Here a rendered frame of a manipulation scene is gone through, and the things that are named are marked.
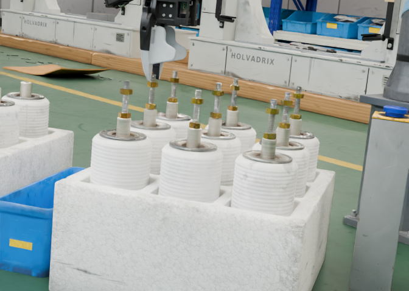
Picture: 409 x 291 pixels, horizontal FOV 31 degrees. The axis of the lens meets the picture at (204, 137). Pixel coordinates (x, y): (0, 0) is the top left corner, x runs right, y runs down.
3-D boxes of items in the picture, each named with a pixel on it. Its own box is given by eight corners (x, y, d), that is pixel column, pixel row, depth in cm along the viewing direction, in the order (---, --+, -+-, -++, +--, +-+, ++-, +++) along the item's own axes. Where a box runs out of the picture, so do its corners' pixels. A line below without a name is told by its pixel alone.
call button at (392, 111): (382, 115, 126) (384, 103, 125) (406, 119, 125) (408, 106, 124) (381, 119, 122) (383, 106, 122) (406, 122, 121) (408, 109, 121)
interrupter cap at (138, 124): (118, 126, 127) (118, 122, 127) (144, 122, 133) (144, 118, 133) (154, 133, 123) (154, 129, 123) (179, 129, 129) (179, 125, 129)
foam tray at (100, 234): (138, 226, 153) (145, 142, 150) (324, 260, 143) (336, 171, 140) (47, 291, 116) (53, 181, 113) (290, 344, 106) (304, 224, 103)
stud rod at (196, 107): (196, 139, 113) (201, 90, 112) (190, 137, 113) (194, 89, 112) (198, 137, 114) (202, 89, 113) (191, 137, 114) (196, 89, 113)
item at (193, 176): (206, 272, 112) (217, 156, 108) (145, 262, 113) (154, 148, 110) (218, 252, 121) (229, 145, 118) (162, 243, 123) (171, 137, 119)
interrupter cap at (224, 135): (244, 140, 124) (244, 136, 124) (209, 142, 120) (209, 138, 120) (217, 132, 130) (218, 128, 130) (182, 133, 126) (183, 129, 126)
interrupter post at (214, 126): (223, 138, 125) (225, 119, 124) (212, 139, 123) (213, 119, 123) (215, 135, 127) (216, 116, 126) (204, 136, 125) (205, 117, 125)
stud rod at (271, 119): (263, 148, 111) (269, 98, 109) (268, 148, 111) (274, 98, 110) (268, 150, 110) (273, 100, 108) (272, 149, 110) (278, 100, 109)
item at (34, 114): (12, 175, 157) (16, 91, 154) (53, 182, 155) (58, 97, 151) (-12, 185, 148) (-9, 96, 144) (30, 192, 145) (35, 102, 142)
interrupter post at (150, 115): (139, 127, 128) (140, 108, 127) (147, 126, 130) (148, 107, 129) (150, 129, 127) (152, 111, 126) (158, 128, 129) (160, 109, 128)
